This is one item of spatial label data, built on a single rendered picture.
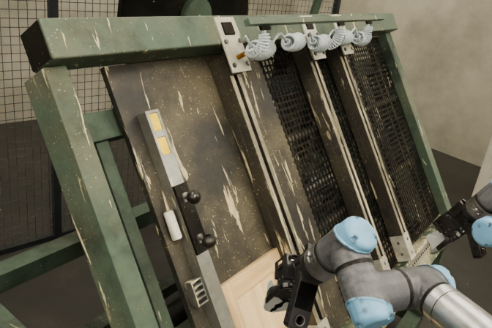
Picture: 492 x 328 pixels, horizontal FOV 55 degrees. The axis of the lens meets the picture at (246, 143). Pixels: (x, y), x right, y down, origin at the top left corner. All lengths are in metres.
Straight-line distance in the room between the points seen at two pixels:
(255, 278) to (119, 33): 0.83
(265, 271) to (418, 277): 0.72
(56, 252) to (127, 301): 1.19
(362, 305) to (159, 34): 0.90
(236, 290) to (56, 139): 0.68
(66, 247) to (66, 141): 1.24
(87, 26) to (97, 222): 0.47
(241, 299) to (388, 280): 0.66
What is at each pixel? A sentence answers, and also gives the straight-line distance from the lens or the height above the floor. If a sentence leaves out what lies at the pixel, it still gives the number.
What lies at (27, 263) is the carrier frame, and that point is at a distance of 2.30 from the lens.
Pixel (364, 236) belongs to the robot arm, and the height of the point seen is 1.67.
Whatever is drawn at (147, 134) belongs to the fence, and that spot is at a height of 1.63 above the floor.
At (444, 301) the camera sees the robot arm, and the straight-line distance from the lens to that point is 0.92.
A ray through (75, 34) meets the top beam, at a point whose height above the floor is 1.90.
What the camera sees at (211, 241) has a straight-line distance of 1.23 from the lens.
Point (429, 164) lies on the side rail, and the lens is 2.94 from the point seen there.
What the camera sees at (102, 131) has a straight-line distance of 1.33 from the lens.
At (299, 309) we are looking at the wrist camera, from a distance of 1.02.
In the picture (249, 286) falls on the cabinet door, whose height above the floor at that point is 1.19.
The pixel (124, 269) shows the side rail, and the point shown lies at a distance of 1.19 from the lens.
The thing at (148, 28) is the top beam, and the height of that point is 1.90.
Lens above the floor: 2.11
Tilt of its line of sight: 21 degrees down
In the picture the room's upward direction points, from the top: 8 degrees clockwise
